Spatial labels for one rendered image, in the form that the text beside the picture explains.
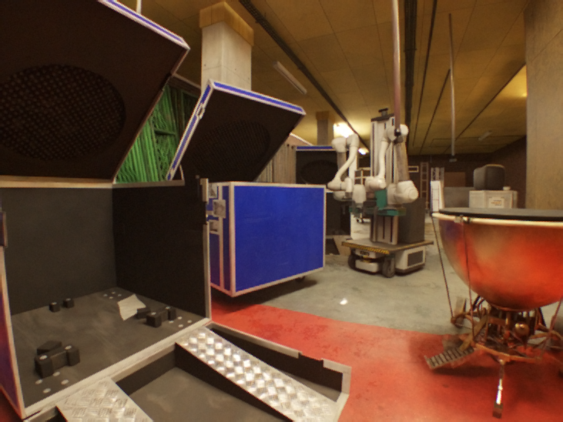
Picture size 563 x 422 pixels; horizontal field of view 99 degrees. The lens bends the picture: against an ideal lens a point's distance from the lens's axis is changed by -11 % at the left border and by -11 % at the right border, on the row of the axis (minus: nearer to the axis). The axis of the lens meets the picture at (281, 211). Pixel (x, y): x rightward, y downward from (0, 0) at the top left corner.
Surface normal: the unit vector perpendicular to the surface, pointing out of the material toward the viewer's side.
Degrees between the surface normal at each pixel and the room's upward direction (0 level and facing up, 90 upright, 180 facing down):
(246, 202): 90
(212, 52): 90
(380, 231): 90
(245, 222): 90
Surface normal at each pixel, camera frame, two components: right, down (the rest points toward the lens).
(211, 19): -0.42, 0.05
